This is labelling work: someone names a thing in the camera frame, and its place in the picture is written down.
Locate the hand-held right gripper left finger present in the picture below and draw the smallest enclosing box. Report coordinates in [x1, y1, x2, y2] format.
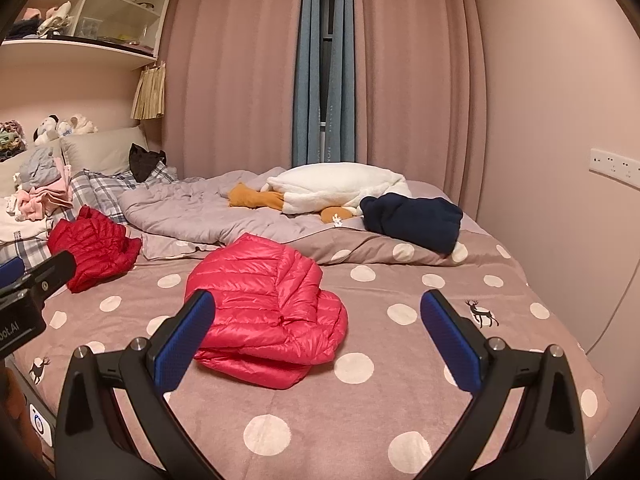
[54, 289, 217, 480]

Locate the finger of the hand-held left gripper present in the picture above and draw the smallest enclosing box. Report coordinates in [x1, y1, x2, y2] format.
[0, 250, 78, 311]
[0, 256, 25, 288]

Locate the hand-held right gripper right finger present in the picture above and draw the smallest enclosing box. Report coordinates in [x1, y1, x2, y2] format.
[419, 288, 587, 480]

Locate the pink-red hooded down jacket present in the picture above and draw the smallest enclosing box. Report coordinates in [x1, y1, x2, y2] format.
[184, 232, 349, 391]

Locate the pile of pink grey clothes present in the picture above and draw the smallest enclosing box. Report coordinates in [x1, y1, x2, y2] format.
[0, 147, 76, 223]

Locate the clothes pile on shelf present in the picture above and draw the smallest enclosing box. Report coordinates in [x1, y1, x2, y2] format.
[10, 2, 73, 38]

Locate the plaid pillow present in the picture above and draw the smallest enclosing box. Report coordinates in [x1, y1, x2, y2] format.
[67, 166, 179, 226]
[0, 237, 56, 267]

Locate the white folded shirt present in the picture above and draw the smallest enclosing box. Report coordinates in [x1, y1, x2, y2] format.
[0, 215, 53, 246]

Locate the dark red down jacket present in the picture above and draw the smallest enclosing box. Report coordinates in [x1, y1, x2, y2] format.
[47, 205, 143, 294]

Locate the polka dot bed cover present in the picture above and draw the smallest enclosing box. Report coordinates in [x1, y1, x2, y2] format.
[0, 180, 613, 480]

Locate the floral cloth bundle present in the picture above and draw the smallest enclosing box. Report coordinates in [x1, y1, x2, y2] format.
[0, 120, 27, 162]

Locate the grey quilt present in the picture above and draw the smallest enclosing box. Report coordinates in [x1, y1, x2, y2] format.
[119, 169, 361, 261]

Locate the navy blue fleece garment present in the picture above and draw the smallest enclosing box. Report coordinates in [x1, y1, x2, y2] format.
[360, 194, 464, 255]

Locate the beige pillow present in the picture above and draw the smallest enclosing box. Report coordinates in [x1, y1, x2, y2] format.
[60, 126, 149, 176]

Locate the black and white plush dog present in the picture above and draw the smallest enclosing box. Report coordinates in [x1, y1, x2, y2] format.
[33, 116, 63, 146]

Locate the black cloth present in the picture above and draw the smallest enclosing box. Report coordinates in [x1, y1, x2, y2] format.
[128, 143, 167, 183]

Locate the white goose plush toy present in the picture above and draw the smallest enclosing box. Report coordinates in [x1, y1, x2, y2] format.
[227, 161, 408, 225]

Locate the pink curtain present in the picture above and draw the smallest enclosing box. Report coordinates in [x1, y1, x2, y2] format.
[352, 0, 488, 201]
[162, 0, 306, 181]

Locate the blue curtain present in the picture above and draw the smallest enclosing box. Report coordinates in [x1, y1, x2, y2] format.
[291, 0, 321, 171]
[327, 0, 358, 166]

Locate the window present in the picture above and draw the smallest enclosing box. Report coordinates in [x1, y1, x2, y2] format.
[318, 0, 337, 161]

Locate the white device with blue ring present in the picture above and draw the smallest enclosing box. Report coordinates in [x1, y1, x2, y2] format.
[27, 402, 55, 448]

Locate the white cable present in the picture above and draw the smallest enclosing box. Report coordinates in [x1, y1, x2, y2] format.
[585, 280, 628, 356]

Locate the white wall shelf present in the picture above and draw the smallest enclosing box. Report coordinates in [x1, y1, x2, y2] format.
[0, 0, 176, 72]

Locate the white wall outlet strip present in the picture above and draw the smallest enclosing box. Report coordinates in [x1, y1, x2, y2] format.
[589, 148, 640, 183]

